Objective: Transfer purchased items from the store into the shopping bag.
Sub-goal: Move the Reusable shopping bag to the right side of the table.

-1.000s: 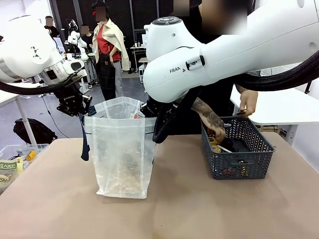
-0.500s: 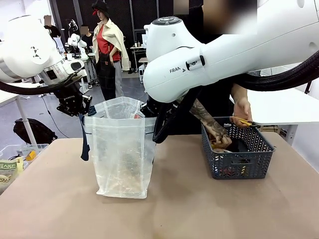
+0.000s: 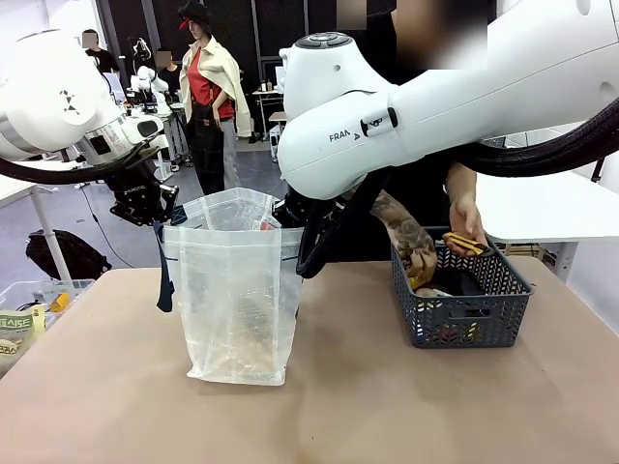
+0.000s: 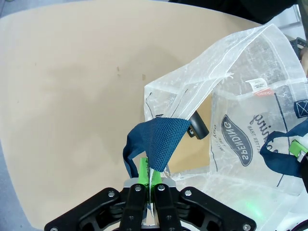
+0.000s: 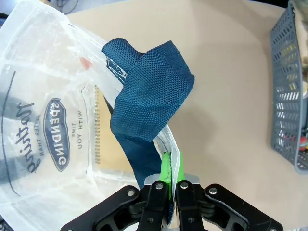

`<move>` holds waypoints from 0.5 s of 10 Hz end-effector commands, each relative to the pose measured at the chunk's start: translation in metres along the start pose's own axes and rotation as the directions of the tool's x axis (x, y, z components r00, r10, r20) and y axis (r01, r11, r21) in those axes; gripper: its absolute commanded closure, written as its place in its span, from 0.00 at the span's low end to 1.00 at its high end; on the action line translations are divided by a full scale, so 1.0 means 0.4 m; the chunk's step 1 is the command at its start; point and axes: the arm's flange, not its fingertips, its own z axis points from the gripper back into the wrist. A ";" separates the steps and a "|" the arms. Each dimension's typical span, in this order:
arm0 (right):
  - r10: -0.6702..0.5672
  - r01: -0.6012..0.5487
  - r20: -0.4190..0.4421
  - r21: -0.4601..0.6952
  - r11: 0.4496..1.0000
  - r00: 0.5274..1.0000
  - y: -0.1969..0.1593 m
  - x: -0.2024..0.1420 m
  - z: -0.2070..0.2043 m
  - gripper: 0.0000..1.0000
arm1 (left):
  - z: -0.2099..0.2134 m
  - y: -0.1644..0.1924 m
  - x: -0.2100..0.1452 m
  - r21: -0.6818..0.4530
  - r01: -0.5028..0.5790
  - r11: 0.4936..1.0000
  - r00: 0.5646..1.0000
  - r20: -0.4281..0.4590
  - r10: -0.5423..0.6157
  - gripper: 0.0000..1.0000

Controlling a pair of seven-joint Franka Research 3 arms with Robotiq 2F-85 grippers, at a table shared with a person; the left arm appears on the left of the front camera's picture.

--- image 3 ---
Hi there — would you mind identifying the person in black T-shirt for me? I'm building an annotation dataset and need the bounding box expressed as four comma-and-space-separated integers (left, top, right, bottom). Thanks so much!
333, 0, 489, 265

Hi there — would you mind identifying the black left arm cable sleeve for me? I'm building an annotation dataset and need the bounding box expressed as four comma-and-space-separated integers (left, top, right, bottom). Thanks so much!
0, 142, 161, 187

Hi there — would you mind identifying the white side table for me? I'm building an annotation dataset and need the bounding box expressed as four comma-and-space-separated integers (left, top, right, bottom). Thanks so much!
476, 166, 619, 284

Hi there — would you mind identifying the clear plastic crate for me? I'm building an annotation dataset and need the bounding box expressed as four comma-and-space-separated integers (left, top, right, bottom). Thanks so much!
0, 277, 97, 379

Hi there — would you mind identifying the standing person in black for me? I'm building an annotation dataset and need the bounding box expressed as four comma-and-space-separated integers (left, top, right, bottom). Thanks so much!
80, 28, 121, 74

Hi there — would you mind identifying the yellow snack item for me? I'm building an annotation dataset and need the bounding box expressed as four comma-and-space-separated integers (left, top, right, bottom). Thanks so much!
408, 270, 439, 292

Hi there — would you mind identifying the black backpack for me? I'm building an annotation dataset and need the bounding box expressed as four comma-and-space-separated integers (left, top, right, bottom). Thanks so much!
24, 229, 113, 281

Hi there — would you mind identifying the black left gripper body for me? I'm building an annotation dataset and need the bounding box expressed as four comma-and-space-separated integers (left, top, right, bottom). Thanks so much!
103, 161, 165, 218

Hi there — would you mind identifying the bare left hand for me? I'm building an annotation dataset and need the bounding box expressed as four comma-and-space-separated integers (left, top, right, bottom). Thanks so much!
448, 192, 490, 247

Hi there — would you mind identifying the dark grey plastic basket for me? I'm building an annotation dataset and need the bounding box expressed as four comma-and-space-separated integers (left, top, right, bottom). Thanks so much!
390, 225, 535, 350

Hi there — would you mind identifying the tattooed right forearm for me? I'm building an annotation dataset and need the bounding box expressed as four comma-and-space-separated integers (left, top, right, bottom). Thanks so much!
369, 189, 436, 257

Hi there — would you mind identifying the black arm cable sleeve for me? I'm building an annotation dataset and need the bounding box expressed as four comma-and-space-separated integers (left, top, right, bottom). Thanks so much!
0, 142, 161, 187
295, 99, 619, 280

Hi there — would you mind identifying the black right arm cable sleeve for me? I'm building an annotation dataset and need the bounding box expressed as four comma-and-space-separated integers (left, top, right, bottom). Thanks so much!
295, 99, 619, 280

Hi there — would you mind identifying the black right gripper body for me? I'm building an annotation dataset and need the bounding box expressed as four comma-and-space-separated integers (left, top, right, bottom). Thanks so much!
283, 189, 340, 229

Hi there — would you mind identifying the tattooed right hand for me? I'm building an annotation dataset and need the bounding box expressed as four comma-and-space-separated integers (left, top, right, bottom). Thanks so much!
403, 240, 440, 282

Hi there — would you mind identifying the mannequin with cream jacket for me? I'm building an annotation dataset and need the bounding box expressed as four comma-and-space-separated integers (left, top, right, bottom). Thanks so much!
177, 0, 253, 197

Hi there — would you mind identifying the translucent white shopping bag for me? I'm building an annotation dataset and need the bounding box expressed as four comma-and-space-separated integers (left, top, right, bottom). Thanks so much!
155, 187, 306, 388

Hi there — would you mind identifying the white table with leg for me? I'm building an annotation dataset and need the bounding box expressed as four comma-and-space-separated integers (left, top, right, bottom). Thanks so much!
0, 171, 74, 282

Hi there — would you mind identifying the yellow and black packet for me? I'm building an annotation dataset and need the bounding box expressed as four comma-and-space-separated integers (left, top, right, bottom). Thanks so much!
442, 231, 497, 259

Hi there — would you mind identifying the beige green-lettered snack pack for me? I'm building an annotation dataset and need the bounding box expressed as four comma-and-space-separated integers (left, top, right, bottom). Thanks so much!
0, 304, 47, 347

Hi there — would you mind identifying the background person black shirt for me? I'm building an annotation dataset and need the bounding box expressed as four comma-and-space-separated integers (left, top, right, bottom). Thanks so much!
155, 47, 184, 103

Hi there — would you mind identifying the bare left forearm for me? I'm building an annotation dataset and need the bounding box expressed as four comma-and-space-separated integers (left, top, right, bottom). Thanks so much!
444, 161, 481, 208

